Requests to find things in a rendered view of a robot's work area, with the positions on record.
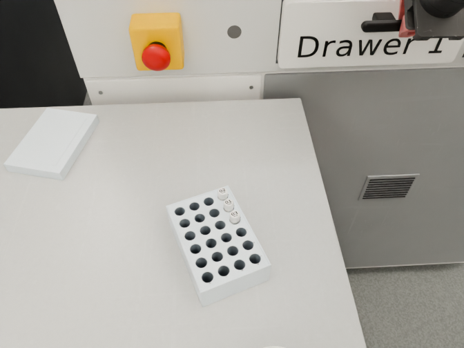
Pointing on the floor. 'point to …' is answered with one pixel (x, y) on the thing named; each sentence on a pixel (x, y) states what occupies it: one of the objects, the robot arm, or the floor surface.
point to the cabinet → (357, 148)
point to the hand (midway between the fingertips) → (405, 27)
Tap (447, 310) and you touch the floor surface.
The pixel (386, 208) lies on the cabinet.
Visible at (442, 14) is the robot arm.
